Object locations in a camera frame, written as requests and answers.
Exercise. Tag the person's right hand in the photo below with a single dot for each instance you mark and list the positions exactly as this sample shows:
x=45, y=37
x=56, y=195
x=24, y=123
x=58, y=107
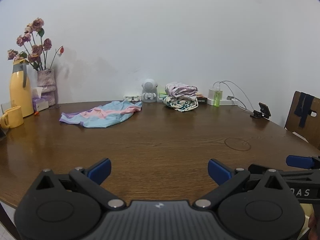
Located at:
x=314, y=226

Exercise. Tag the white small socket strip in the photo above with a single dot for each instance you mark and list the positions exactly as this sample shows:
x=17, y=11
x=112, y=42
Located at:
x=132, y=98

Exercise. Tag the white charger adapter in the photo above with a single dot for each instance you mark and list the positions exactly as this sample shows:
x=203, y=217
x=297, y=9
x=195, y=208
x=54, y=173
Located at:
x=212, y=93

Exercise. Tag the folded green floral cloth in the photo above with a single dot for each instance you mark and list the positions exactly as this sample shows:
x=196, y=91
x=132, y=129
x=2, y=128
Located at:
x=180, y=104

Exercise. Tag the grey plug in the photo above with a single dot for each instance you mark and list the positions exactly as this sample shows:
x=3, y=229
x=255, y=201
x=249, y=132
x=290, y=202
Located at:
x=230, y=97

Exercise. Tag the white robot figurine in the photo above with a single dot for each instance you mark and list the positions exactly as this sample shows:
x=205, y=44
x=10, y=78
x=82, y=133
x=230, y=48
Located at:
x=149, y=90

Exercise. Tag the dark box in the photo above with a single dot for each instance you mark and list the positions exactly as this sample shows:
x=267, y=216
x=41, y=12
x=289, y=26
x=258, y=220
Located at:
x=202, y=101

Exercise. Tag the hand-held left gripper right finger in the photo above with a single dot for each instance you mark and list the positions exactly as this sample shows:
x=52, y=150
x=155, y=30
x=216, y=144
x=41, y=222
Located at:
x=218, y=171

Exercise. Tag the white power strip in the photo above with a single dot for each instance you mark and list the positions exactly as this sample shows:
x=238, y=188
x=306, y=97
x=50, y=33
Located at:
x=226, y=102

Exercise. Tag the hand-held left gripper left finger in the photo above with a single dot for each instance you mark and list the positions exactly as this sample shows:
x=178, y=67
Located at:
x=101, y=170

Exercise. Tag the pink and blue mesh shirt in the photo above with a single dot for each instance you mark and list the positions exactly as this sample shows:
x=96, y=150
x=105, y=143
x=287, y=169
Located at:
x=105, y=118

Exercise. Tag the wooden chair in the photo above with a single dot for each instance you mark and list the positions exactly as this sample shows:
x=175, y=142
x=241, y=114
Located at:
x=292, y=122

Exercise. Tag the purple tissue box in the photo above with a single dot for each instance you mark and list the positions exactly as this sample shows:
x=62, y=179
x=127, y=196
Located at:
x=40, y=103

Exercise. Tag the green spray bottle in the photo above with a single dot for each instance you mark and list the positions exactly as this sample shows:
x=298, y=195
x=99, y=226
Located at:
x=217, y=100

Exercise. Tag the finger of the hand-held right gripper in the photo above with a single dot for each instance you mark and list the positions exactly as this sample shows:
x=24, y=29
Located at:
x=256, y=168
x=300, y=161

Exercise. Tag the black phone stand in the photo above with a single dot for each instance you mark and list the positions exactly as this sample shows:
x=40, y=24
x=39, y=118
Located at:
x=256, y=115

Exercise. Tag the yellow thermos jug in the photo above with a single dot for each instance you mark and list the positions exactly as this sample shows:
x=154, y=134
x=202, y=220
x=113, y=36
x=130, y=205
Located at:
x=21, y=90

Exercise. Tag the small green box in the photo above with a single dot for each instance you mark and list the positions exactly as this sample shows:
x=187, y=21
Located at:
x=162, y=97

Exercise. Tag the black phone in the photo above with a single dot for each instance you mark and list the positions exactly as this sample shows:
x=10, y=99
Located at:
x=265, y=108

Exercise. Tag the yellow mug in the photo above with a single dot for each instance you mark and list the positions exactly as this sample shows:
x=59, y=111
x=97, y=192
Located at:
x=13, y=117

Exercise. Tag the dark cloth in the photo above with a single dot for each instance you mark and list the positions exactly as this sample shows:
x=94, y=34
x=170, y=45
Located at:
x=303, y=105

